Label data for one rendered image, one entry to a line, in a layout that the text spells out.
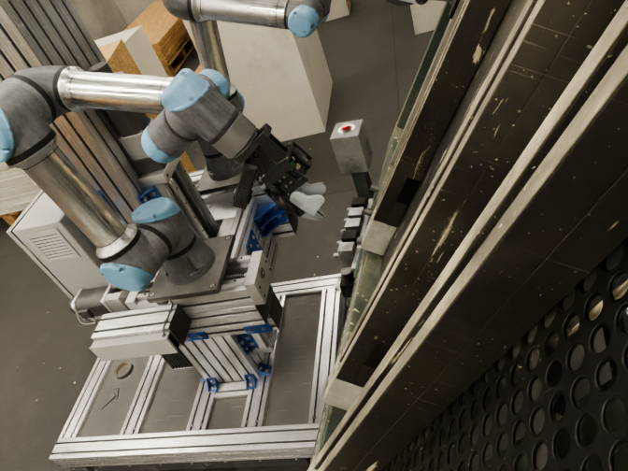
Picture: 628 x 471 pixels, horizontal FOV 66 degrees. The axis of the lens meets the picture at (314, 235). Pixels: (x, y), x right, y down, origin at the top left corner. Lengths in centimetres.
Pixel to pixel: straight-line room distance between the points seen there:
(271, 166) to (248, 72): 302
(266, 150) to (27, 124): 51
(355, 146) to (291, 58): 189
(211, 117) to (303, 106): 311
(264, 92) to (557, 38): 346
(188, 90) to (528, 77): 50
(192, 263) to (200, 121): 64
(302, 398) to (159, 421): 64
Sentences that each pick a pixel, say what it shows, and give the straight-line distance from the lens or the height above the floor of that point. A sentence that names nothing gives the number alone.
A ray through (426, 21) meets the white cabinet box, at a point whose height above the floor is 10.
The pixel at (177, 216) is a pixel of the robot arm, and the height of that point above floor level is 122.
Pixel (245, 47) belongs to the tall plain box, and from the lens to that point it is 380.
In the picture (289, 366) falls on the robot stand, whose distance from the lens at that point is 215.
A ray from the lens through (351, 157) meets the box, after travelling 200.
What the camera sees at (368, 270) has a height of 90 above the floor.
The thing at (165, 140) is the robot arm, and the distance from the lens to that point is 89.
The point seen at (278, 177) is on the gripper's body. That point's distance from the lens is 85.
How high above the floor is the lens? 188
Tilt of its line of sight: 39 degrees down
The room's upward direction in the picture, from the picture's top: 23 degrees counter-clockwise
